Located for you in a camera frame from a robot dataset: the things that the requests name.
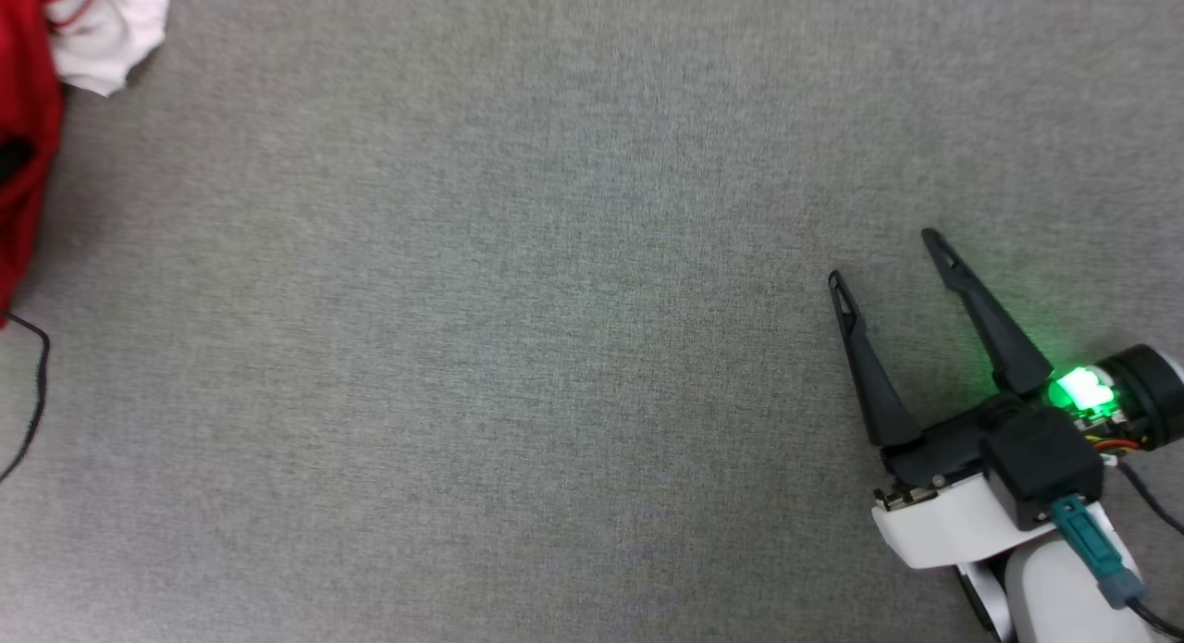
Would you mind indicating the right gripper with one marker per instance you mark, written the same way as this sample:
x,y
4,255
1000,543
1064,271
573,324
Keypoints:
x,y
934,527

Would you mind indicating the red and white jersey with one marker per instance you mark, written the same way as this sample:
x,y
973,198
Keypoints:
x,y
28,79

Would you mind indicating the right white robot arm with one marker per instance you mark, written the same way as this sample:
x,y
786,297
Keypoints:
x,y
1054,601

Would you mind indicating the grey fabric sofa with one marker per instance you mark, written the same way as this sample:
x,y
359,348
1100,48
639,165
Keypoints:
x,y
518,328

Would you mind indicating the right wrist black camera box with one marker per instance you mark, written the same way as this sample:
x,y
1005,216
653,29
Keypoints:
x,y
1041,467

